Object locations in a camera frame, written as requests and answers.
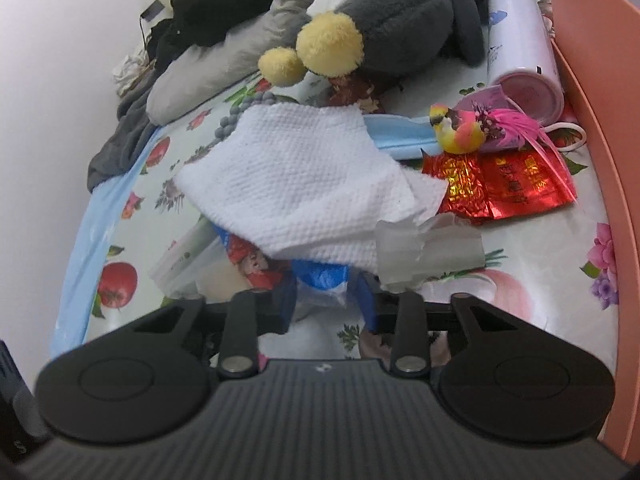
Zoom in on pink face mask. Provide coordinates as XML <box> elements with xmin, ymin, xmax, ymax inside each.
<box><xmin>452</xmin><ymin>85</ymin><xmax>588</xmax><ymax>153</ymax></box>

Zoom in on grey pillow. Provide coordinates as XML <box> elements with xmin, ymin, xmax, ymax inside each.
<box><xmin>146</xmin><ymin>0</ymin><xmax>341</xmax><ymax>126</ymax></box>

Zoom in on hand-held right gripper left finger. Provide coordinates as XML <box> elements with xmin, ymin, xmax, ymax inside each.
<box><xmin>131</xmin><ymin>280</ymin><xmax>299</xmax><ymax>380</ymax></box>

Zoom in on blue red snack packet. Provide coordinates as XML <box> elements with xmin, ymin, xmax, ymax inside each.
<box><xmin>215</xmin><ymin>225</ymin><xmax>352</xmax><ymax>311</ymax></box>

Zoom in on grey bead string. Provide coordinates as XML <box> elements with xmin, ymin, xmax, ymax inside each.
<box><xmin>214</xmin><ymin>91</ymin><xmax>278</xmax><ymax>140</ymax></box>

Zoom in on white paper towel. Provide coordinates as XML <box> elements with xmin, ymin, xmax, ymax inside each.
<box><xmin>172</xmin><ymin>102</ymin><xmax>448</xmax><ymax>267</ymax></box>

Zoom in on beige crumpled cloth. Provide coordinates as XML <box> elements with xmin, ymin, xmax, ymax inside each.
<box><xmin>112</xmin><ymin>52</ymin><xmax>156</xmax><ymax>98</ymax></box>

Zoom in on white pink spray can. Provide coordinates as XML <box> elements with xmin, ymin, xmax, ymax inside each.
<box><xmin>486</xmin><ymin>0</ymin><xmax>566</xmax><ymax>126</ymax></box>

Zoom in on blue face mask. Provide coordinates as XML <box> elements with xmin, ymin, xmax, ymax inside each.
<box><xmin>362</xmin><ymin>112</ymin><xmax>443</xmax><ymax>161</ymax></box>

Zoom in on dark grey cloth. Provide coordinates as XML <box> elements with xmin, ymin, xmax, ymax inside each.
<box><xmin>87</xmin><ymin>72</ymin><xmax>161</xmax><ymax>193</ymax></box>

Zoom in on yellow pink toy bird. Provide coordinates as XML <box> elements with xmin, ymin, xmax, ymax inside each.
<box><xmin>429</xmin><ymin>101</ymin><xmax>563</xmax><ymax>161</ymax></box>

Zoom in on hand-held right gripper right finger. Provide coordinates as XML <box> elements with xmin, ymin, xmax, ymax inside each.
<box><xmin>349</xmin><ymin>270</ymin><xmax>506</xmax><ymax>380</ymax></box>

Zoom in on dark red crumpled wrapper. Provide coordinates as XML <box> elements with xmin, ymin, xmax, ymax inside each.
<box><xmin>327</xmin><ymin>72</ymin><xmax>386</xmax><ymax>113</ymax></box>

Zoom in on light blue cloth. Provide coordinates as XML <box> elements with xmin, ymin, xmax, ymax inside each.
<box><xmin>50</xmin><ymin>125</ymin><xmax>166</xmax><ymax>361</ymax></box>

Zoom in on floral fruit print tablecloth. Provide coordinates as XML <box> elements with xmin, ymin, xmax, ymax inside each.
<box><xmin>82</xmin><ymin>0</ymin><xmax>640</xmax><ymax>361</ymax></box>

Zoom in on clear plastic piece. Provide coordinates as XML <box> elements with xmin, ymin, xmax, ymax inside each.
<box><xmin>375</xmin><ymin>212</ymin><xmax>486</xmax><ymax>293</ymax></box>

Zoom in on red foil packet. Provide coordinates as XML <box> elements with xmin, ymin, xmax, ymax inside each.
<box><xmin>422</xmin><ymin>152</ymin><xmax>490</xmax><ymax>222</ymax></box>
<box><xmin>480</xmin><ymin>149</ymin><xmax>579</xmax><ymax>220</ymax></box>

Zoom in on grey plush toy yellow feet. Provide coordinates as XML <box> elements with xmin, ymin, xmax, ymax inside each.
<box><xmin>257</xmin><ymin>0</ymin><xmax>501</xmax><ymax>86</ymax></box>

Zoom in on clear plastic bag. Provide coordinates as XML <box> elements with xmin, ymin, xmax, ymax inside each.
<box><xmin>150</xmin><ymin>220</ymin><xmax>236</xmax><ymax>308</ymax></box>

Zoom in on black charger cable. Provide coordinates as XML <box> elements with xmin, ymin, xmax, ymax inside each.
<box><xmin>139</xmin><ymin>2</ymin><xmax>166</xmax><ymax>61</ymax></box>

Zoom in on orange box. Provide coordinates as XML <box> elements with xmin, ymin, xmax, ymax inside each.
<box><xmin>542</xmin><ymin>0</ymin><xmax>640</xmax><ymax>466</ymax></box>

